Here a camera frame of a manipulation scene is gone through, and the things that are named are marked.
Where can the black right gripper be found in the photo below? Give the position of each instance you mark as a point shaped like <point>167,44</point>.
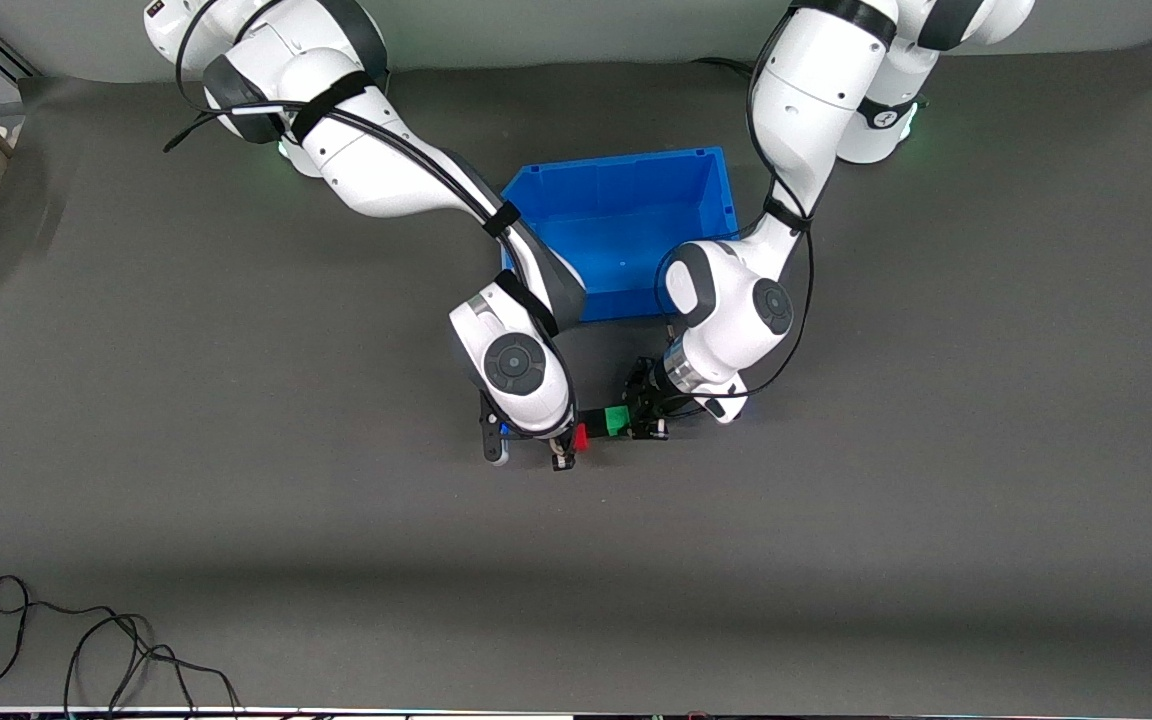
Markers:
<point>563,452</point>

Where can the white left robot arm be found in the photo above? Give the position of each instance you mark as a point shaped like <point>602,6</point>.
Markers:
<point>816,90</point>

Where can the small black cube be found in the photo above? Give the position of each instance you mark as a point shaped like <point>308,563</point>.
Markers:
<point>594,418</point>

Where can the small red cube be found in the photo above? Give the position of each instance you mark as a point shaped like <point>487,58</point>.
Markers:
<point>581,438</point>

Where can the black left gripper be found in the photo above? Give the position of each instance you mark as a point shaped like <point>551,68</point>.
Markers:
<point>648,397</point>

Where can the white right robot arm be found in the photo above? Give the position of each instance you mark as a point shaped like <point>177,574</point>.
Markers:
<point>376,170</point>

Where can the dark grey table mat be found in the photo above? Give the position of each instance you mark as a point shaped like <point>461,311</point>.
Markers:
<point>576,550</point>

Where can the blue plastic storage bin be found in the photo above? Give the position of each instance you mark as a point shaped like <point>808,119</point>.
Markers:
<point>626,210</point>

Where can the small green cube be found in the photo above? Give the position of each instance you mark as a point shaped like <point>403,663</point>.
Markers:
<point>617,420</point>

